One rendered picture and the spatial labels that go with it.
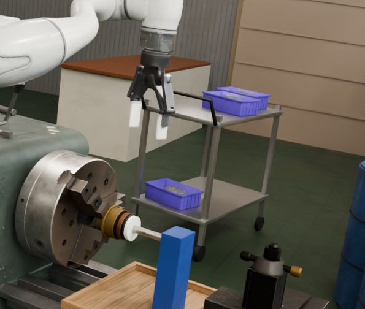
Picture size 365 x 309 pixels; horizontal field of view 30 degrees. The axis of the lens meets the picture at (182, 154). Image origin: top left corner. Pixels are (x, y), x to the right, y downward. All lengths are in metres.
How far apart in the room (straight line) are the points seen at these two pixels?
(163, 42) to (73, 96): 5.29
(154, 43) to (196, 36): 7.56
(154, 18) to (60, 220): 0.59
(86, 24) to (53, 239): 0.65
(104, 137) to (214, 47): 2.83
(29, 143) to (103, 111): 4.90
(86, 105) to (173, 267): 5.22
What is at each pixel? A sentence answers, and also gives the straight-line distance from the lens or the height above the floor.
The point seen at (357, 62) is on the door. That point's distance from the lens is 8.80.
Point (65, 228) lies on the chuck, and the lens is 1.89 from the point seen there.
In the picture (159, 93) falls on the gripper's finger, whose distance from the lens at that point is 1.74.
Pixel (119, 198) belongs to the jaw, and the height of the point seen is 1.12.
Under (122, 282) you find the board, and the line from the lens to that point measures 2.02.
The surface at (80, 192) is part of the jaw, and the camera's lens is 1.83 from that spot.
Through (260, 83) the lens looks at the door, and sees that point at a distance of 9.02.
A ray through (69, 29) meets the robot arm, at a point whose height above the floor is 1.62.
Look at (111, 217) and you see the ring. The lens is 1.87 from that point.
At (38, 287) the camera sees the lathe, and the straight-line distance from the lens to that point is 2.01.
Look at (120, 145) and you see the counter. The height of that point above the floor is 0.15.
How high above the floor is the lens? 1.72
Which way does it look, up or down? 13 degrees down
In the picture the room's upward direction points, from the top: 8 degrees clockwise
